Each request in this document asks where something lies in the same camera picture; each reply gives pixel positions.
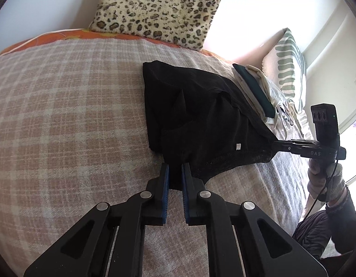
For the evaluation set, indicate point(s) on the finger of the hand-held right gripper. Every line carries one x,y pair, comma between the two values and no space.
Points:
287,146

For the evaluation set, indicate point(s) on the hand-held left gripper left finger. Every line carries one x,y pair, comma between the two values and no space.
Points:
165,190

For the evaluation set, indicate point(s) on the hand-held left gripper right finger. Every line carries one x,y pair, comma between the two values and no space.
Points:
185,196

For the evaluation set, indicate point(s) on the black shirt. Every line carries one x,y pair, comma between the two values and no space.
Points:
201,121

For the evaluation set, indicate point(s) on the person's right forearm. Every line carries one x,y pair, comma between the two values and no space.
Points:
348,225

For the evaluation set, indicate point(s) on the person's right hand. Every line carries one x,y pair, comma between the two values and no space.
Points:
336,184

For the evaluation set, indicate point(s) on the white shirt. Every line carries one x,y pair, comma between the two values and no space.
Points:
281,112

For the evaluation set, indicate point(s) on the dark green folded garment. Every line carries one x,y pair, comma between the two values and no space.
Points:
255,89

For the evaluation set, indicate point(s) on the green patterned fringed pillow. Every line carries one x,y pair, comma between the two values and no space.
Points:
287,60

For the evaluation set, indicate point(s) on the person's grey striped garment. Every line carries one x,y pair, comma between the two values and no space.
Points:
313,230

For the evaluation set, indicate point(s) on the pink plaid blanket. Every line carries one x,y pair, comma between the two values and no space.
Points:
65,121

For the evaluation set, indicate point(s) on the orange floral bedsheet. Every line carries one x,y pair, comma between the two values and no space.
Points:
79,34

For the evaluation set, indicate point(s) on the leopard print cushion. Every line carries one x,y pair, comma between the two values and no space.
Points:
154,8

